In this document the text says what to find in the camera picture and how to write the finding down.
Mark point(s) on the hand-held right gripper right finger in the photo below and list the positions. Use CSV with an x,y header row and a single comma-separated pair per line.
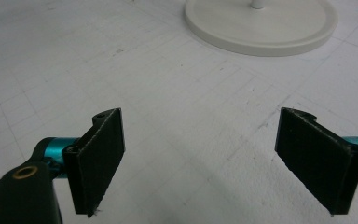
x,y
317,158

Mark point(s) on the white hook rack stand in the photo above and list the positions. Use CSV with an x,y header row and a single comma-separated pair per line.
x,y
261,31

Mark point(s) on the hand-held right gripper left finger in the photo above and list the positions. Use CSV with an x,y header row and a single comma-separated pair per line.
x,y
98,161

